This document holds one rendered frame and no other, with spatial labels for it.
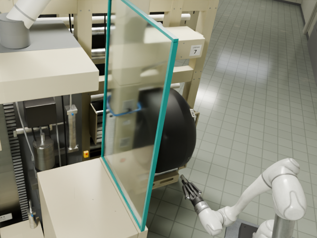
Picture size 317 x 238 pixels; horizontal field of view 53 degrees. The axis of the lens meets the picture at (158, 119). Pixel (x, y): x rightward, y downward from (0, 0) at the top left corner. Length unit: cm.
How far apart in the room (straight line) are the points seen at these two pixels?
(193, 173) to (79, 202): 226
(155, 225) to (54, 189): 163
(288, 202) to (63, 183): 111
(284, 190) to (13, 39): 155
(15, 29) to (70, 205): 93
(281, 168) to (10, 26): 155
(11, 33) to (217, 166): 285
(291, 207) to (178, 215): 186
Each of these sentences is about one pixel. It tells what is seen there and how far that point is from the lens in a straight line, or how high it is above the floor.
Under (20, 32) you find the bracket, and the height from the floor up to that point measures 189.
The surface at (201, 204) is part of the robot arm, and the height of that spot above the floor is 103.
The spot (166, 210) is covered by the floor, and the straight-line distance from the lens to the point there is 333.
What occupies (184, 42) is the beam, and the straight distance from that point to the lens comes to 225.
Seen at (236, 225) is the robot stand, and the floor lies 65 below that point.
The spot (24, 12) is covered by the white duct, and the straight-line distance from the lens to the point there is 183.
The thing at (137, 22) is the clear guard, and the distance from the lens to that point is 121.
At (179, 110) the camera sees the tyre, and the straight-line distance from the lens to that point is 206.
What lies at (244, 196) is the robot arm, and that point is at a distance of 191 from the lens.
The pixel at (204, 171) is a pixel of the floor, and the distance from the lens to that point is 384.
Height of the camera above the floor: 256
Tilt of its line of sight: 35 degrees down
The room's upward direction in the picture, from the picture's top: 9 degrees clockwise
